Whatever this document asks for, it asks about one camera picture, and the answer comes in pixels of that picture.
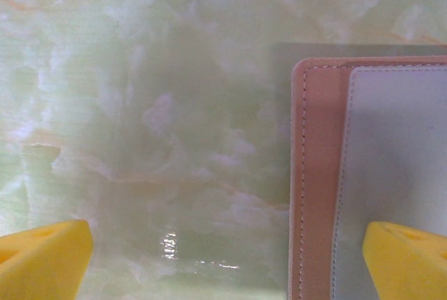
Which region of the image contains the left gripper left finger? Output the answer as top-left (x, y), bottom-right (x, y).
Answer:
top-left (0, 219), bottom-right (94, 300)

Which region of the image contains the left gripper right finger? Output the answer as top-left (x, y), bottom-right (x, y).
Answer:
top-left (361, 220), bottom-right (447, 300)

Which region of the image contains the pink leather card holder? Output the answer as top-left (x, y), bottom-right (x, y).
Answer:
top-left (288, 54), bottom-right (447, 300)

